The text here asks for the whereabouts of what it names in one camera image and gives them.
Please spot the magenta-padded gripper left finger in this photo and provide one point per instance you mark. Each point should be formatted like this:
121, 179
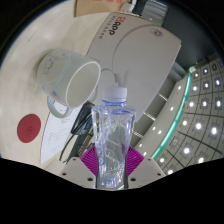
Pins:
87, 163

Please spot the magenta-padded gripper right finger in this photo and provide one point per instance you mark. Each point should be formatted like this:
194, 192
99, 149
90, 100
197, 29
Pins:
136, 163

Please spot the clear plastic water bottle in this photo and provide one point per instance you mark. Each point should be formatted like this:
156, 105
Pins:
113, 140

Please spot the flat round red coaster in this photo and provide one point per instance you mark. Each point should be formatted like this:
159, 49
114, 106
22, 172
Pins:
29, 128

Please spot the round ceiling lights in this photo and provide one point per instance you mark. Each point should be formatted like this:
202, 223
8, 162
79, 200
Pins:
198, 126

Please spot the white ceramic mug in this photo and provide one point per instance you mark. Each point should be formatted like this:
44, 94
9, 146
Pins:
56, 73

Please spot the white cardboard paper box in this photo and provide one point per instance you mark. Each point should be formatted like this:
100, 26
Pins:
140, 60

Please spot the black power adapter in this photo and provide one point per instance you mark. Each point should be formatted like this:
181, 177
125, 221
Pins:
138, 6

